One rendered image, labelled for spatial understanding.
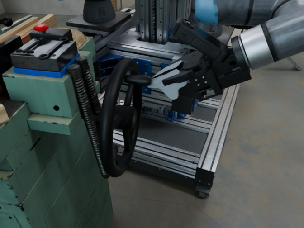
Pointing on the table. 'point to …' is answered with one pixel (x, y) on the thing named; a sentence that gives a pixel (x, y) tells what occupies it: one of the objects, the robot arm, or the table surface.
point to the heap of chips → (78, 37)
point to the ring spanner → (53, 49)
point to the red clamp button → (41, 27)
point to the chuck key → (31, 46)
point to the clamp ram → (9, 49)
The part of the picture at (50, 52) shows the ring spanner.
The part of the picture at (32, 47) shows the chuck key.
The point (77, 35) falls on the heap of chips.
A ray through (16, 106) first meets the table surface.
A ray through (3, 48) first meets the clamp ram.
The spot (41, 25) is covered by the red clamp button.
